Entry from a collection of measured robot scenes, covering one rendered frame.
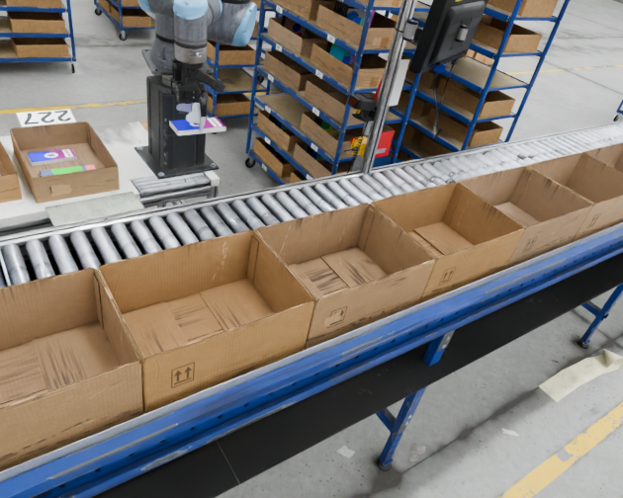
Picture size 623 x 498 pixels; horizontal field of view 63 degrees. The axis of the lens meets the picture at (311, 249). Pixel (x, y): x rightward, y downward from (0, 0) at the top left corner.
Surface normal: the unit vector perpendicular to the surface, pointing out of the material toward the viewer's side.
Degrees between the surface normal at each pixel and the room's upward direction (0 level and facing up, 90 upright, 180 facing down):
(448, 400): 0
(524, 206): 89
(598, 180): 89
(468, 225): 89
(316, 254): 89
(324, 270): 0
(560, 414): 0
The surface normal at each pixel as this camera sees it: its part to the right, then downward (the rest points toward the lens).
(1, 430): 0.55, 0.58
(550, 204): -0.82, 0.22
